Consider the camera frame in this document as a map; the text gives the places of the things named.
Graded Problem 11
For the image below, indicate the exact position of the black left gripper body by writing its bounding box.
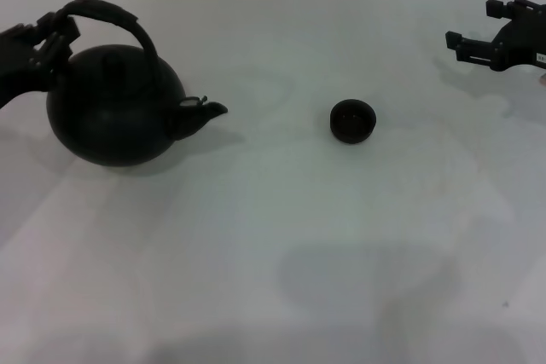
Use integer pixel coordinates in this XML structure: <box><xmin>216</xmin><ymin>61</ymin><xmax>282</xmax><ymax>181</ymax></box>
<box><xmin>0</xmin><ymin>22</ymin><xmax>59</xmax><ymax>112</ymax></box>

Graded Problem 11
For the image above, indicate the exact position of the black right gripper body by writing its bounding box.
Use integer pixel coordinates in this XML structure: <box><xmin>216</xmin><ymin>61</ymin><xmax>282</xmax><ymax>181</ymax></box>
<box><xmin>492</xmin><ymin>2</ymin><xmax>546</xmax><ymax>72</ymax></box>

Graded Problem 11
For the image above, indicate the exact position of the black round teapot with handle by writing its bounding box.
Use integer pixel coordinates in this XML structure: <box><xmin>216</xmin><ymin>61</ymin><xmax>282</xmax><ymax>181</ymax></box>
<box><xmin>45</xmin><ymin>0</ymin><xmax>229</xmax><ymax>168</ymax></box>

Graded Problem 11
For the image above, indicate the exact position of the small dark teacup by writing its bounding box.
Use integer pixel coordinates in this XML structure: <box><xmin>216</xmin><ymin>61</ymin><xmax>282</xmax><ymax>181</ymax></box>
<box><xmin>329</xmin><ymin>99</ymin><xmax>378</xmax><ymax>145</ymax></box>

